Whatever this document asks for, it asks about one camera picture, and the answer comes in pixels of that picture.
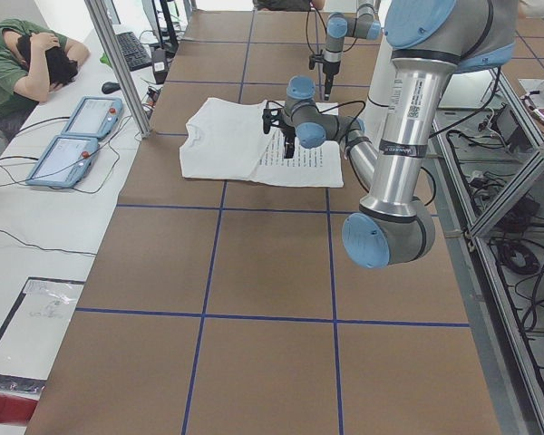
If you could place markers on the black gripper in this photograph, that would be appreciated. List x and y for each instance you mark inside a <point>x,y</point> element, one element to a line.
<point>287,136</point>
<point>329,77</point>

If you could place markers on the white long-sleeve printed shirt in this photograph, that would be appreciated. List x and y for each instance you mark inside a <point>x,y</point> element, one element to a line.
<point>226,141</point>

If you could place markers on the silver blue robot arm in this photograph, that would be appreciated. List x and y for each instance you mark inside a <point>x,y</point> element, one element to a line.
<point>428,42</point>
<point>365,25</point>

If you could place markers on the black computer keyboard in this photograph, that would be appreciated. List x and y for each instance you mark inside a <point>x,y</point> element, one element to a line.
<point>133,51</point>

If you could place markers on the black computer mouse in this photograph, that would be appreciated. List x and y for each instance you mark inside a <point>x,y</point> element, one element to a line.
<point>110,87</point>

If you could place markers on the upper blue teach pendant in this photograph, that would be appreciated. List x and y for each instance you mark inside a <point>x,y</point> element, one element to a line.
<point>94,117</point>

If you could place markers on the blue teach pendant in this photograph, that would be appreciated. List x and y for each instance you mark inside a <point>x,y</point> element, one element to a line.
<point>64,162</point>
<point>94,117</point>

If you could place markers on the lower blue teach pendant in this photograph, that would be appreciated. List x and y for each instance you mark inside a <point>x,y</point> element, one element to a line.
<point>64,162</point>

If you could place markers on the person in green shirt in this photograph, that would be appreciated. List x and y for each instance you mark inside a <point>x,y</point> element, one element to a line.
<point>34,62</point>

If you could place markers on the clear plastic document sleeve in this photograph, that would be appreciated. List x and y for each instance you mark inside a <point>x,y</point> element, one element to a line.
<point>33,330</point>

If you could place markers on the red cylindrical object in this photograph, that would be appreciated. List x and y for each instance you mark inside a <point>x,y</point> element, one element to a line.
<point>16,410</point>

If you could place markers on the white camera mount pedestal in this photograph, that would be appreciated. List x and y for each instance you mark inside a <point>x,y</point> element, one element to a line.
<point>379,95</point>

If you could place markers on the aluminium frame post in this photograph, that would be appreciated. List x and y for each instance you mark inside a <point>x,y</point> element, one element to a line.
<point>103,27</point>

